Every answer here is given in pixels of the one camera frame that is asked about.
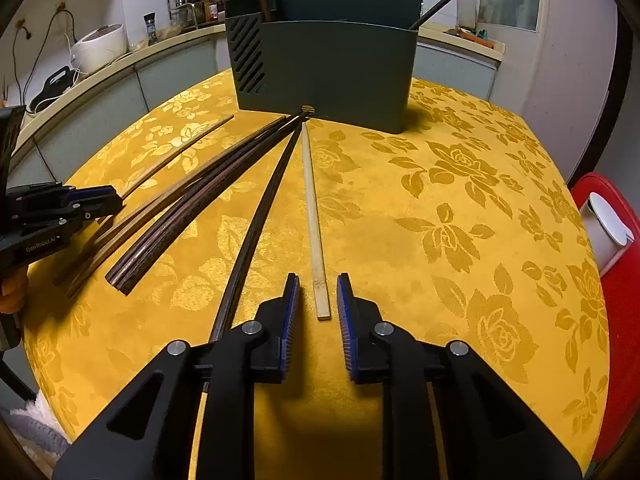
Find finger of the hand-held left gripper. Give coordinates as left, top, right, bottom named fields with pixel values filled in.
left=64, top=201, right=126, bottom=226
left=61, top=185, right=120, bottom=208

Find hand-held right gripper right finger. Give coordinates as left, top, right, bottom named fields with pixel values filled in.
left=336, top=272, right=583, bottom=480

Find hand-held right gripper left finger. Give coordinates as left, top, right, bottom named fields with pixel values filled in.
left=52, top=272, right=301, bottom=480

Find green utensil holder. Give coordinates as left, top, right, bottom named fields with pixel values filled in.
left=222, top=0, right=426, bottom=135

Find person's left hand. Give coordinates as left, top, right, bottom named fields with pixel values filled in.
left=0, top=264, right=27, bottom=314

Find black handheld appliance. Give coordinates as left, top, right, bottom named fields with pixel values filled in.
left=29, top=66, right=75, bottom=113

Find white rice cooker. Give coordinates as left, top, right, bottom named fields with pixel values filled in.
left=70, top=23, right=128, bottom=75

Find pale green base cabinets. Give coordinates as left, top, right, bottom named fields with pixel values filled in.
left=0, top=40, right=501, bottom=171

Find white kettle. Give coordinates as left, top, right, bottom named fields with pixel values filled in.
left=582, top=191, right=636, bottom=273

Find red plastic stool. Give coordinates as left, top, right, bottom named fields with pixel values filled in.
left=570, top=172, right=640, bottom=466

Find beige kitchen countertop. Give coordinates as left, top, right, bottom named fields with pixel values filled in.
left=0, top=22, right=506, bottom=161

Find orange cutting board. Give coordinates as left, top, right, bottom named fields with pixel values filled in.
left=457, top=27, right=496, bottom=47

